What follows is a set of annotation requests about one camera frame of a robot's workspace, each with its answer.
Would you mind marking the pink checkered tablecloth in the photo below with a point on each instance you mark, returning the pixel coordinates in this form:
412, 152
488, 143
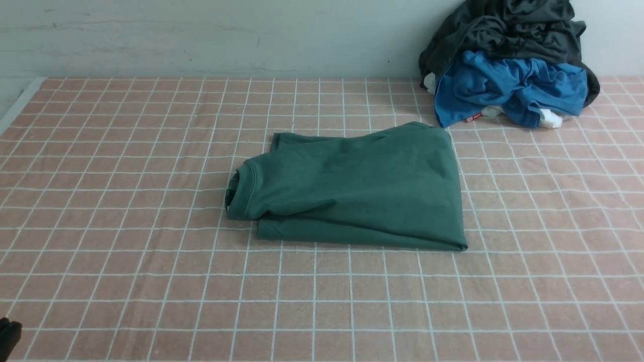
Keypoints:
115, 245

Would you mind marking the dark grey crumpled garment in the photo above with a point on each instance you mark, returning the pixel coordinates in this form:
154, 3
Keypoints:
545, 30

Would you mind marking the green long-sleeved shirt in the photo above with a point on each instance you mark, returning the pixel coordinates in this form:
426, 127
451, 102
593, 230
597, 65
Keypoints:
393, 188

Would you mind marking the blue crumpled garment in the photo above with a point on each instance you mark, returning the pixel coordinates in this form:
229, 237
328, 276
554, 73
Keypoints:
521, 87

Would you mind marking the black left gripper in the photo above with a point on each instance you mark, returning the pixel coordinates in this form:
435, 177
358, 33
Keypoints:
10, 335

